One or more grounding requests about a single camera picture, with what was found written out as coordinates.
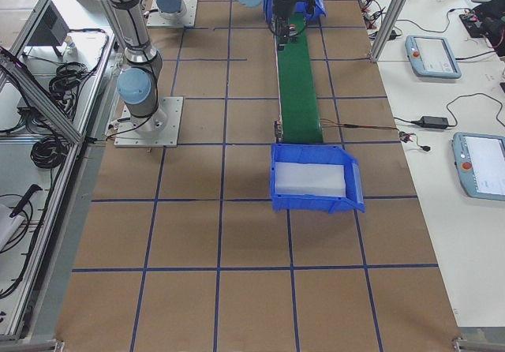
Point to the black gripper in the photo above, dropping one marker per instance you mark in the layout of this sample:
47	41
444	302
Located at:
282	23

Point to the red push button switch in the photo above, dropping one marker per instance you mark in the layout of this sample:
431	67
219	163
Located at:
292	33

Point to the blue bin left side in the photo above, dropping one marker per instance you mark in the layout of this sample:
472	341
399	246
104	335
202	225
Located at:
319	10

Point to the blue bin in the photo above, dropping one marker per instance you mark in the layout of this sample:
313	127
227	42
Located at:
321	154
319	10

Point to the green conveyor belt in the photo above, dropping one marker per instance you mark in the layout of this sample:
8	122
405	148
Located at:
299	117

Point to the teach pendant far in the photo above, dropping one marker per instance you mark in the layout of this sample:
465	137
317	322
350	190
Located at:
431	57

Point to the teach pendant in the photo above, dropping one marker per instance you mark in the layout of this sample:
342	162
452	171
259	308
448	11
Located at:
431	57
479	161

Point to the white foam pad right bin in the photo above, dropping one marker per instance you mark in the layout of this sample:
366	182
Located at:
310	179

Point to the blue bin right side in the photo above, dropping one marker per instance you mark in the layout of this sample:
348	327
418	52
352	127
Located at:
321	154

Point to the black power adapter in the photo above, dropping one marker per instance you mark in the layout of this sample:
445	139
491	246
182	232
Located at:
433	122

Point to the teach pendant near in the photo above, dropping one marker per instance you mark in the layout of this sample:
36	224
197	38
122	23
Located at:
479	161

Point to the brown paper table cover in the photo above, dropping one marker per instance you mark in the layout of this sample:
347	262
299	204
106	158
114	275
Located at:
181	249

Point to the aluminium frame post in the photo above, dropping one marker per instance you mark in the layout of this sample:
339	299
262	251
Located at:
386	27

